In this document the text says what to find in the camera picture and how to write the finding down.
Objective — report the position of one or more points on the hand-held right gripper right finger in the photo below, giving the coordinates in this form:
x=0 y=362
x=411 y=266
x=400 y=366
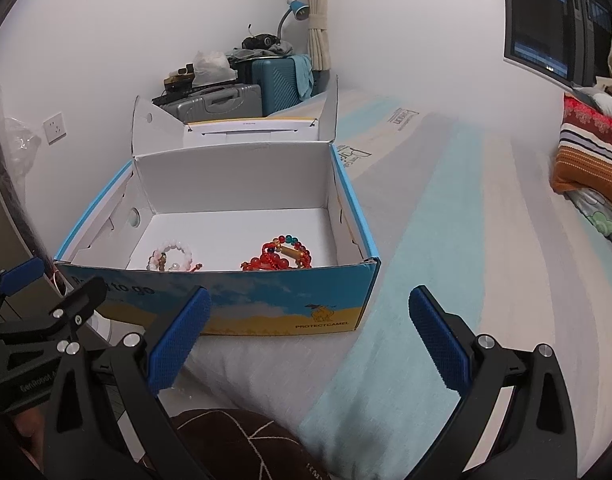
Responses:
x=438 y=345

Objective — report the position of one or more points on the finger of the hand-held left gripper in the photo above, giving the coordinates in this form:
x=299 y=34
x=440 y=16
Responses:
x=81 y=302
x=18 y=276

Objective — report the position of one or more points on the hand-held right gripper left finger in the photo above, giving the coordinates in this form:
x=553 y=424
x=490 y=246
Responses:
x=178 y=345

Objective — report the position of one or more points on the blue and white cardboard box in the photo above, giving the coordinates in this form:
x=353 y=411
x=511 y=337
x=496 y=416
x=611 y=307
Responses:
x=266 y=305

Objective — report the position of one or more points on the person's left hand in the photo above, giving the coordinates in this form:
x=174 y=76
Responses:
x=30 y=421

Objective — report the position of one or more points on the striped mattress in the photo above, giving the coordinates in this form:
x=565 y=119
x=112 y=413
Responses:
x=460 y=260

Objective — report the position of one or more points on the dark brown patterned cushion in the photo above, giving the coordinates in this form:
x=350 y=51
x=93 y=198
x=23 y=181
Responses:
x=236 y=442

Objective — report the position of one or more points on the clear plastic bag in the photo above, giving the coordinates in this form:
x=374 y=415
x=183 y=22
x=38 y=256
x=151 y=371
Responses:
x=16 y=140

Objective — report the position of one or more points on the floral bed sheet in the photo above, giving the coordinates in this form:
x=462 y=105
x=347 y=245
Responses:
x=603 y=220

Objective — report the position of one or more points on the grey suitcase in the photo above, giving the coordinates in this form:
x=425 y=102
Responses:
x=213 y=104

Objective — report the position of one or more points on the striped red and orange blanket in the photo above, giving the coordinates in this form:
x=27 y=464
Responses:
x=590 y=152

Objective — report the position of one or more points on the white plastic bag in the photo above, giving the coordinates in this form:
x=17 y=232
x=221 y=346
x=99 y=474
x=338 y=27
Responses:
x=211 y=66

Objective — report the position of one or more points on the teal suitcase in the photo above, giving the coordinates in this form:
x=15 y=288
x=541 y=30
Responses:
x=278 y=85

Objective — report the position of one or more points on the white pillow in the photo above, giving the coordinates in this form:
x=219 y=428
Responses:
x=610 y=104

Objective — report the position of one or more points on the black bag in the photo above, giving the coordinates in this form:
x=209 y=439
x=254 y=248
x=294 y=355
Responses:
x=258 y=41

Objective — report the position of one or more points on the dark window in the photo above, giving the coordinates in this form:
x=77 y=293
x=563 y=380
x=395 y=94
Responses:
x=550 y=20

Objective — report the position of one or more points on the beige curtain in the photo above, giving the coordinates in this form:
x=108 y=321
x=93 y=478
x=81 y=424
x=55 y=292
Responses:
x=318 y=15

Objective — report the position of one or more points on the blue desk lamp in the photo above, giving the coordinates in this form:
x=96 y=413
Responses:
x=295 y=12

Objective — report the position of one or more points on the white wall socket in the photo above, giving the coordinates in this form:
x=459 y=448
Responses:
x=55 y=128

